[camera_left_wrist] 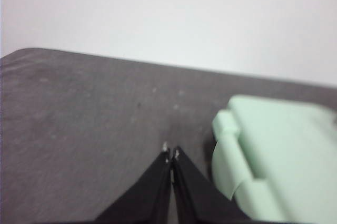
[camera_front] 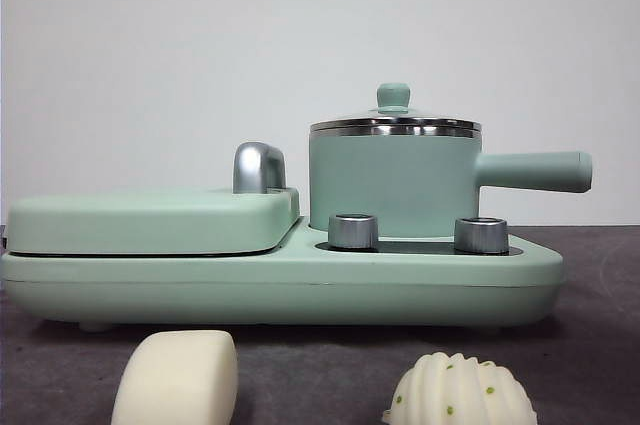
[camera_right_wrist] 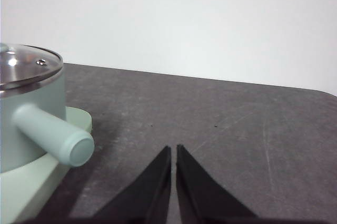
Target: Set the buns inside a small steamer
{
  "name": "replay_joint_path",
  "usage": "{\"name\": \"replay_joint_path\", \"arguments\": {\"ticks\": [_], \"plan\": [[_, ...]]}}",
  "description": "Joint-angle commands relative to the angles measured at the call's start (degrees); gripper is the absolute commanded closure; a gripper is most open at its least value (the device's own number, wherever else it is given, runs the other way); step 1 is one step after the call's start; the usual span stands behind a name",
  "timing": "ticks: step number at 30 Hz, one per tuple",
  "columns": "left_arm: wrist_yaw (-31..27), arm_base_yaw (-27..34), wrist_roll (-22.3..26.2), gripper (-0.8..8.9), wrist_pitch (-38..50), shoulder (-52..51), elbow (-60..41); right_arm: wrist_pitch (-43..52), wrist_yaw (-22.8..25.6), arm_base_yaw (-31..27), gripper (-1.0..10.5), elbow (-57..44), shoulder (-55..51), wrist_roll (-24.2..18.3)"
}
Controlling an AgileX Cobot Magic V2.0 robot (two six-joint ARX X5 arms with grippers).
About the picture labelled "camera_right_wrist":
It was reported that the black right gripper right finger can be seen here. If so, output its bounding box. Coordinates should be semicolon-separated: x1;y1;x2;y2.
175;144;258;220

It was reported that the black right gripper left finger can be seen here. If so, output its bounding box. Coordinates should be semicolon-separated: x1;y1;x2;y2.
92;145;172;220

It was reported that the glass lid with green knob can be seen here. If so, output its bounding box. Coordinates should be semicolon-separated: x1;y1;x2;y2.
0;43;64;94

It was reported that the pale green breakfast machine base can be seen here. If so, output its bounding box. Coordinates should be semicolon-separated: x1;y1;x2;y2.
0;106;93;224

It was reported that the pale green pot with handle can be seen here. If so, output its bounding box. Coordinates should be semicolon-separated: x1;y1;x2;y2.
0;43;95;174

